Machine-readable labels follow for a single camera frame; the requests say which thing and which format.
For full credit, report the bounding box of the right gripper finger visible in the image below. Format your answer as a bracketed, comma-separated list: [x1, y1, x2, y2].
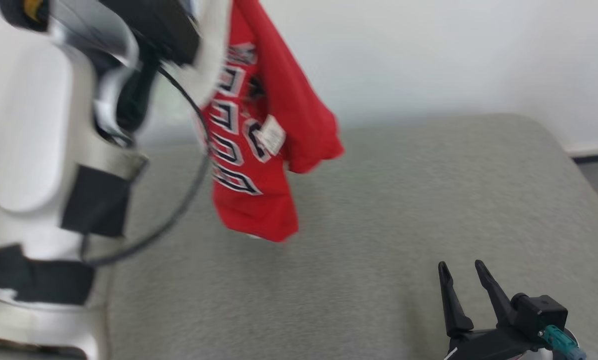
[475, 259, 517, 327]
[439, 261, 474, 338]

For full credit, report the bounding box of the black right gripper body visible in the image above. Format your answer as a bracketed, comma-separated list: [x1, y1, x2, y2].
[445, 322, 549, 360]

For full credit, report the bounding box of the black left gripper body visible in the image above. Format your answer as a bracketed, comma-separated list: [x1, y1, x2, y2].
[99, 0, 202, 134]

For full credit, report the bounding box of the red jersey with white trim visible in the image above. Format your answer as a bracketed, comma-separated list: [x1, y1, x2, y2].
[166, 0, 345, 243]

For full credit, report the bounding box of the teal right camera connector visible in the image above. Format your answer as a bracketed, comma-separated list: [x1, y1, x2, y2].
[539, 325, 587, 360]

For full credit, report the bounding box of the dark wall baseboard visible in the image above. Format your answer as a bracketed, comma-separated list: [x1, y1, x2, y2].
[571, 145, 598, 164]

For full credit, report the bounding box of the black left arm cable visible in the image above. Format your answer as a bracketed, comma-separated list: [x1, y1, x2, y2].
[80, 65, 213, 267]

